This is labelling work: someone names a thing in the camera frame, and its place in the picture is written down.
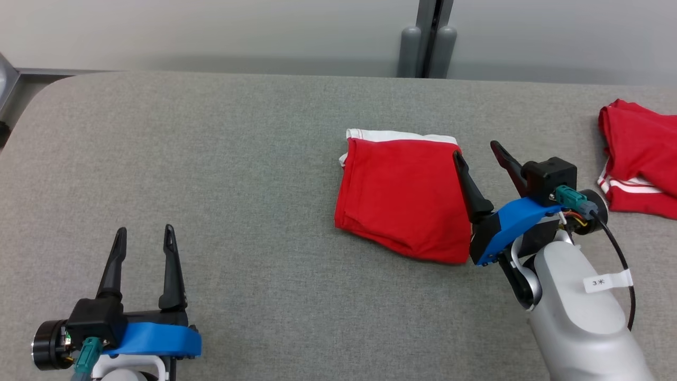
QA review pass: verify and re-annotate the dark grey partition post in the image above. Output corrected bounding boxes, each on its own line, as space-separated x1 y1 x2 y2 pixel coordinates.
416 0 454 79

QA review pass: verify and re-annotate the red jersey with Bulls print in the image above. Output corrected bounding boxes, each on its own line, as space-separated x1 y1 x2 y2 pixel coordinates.
334 129 473 265

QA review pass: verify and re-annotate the camera cable teal plug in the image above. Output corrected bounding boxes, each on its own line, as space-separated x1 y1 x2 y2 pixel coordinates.
554 185 636 332
71 338 104 381

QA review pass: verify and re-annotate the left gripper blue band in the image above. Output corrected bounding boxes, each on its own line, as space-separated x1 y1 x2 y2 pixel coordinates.
96 224 203 357

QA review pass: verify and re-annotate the red jersey with white sleeves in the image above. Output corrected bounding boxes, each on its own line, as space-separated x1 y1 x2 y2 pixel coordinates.
598 99 677 220

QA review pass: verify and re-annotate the grey cylindrical post foot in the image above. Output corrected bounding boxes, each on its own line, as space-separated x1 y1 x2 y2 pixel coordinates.
431 25 458 79
398 26 423 78

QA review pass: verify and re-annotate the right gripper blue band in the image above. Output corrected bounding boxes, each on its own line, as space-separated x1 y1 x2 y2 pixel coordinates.
453 140 565 267

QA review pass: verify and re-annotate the grey cart leg with wheel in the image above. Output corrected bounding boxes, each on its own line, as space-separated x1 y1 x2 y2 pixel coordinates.
0 52 125 125

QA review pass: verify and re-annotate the right camera cable teal plug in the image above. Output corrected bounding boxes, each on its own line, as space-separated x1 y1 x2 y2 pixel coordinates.
554 185 636 332

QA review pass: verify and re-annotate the left camera cable teal plug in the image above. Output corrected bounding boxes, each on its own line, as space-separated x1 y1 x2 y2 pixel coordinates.
71 338 104 381

